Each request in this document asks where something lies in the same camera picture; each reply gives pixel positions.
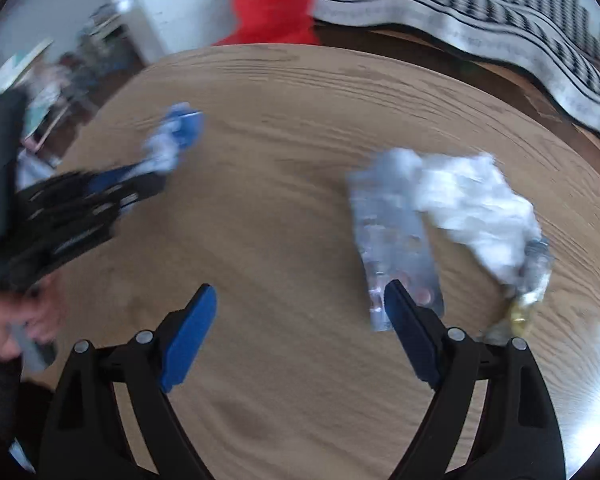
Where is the blue white wrapper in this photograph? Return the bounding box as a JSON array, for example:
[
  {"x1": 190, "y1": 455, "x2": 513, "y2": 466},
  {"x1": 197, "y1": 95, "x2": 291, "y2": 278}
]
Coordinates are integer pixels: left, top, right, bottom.
[{"x1": 142, "y1": 102, "x2": 207, "y2": 176}]

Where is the person's dark clothing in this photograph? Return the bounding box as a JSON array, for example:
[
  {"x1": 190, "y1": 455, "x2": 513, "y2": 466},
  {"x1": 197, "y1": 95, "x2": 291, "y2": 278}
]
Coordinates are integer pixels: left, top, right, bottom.
[{"x1": 0, "y1": 350, "x2": 56, "y2": 471}]

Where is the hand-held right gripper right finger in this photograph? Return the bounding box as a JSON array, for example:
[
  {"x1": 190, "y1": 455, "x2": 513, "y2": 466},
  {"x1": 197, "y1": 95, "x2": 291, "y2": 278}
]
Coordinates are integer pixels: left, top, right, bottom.
[{"x1": 383, "y1": 280, "x2": 567, "y2": 480}]

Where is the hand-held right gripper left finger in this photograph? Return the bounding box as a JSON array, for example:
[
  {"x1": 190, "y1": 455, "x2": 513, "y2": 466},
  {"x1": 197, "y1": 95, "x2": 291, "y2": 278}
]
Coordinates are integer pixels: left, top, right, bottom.
[{"x1": 39, "y1": 283, "x2": 218, "y2": 480}]

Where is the red cloth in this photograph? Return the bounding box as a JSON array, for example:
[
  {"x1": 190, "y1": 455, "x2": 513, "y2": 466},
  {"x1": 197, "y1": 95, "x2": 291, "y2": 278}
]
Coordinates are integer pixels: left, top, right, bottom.
[{"x1": 212, "y1": 0, "x2": 322, "y2": 47}]

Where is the person's left hand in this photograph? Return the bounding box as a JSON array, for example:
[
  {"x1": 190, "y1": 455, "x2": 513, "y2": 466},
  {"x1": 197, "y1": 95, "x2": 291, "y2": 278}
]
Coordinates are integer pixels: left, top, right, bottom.
[{"x1": 0, "y1": 279, "x2": 67, "y2": 362}]

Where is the white cabinet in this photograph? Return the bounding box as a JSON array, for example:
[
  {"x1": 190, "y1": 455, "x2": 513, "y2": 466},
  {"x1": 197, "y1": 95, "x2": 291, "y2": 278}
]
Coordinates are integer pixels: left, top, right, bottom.
[{"x1": 122, "y1": 0, "x2": 241, "y2": 56}]

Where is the teal white board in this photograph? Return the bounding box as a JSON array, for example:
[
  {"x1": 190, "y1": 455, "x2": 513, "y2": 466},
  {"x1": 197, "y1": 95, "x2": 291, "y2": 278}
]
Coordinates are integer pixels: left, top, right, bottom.
[{"x1": 0, "y1": 37, "x2": 56, "y2": 141}]

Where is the crumpled white tissue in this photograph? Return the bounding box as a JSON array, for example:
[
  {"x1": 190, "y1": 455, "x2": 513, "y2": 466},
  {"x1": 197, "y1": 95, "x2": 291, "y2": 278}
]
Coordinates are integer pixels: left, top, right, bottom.
[{"x1": 415, "y1": 152, "x2": 542, "y2": 286}]

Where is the silver blister pack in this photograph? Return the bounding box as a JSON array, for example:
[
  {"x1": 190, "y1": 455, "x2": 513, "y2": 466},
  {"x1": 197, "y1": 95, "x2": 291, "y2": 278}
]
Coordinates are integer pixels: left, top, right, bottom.
[{"x1": 346, "y1": 149, "x2": 446, "y2": 333}]

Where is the black white houndstooth blanket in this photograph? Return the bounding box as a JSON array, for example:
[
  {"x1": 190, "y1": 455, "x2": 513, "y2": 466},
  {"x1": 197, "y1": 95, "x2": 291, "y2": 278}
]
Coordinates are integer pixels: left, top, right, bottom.
[{"x1": 310, "y1": 0, "x2": 600, "y2": 156}]

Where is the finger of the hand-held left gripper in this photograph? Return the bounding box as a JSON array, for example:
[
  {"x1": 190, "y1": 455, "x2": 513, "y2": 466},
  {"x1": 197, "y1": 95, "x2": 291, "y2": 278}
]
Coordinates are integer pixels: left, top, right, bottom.
[
  {"x1": 24, "y1": 162, "x2": 149, "y2": 211},
  {"x1": 10, "y1": 175, "x2": 166, "y2": 281}
]

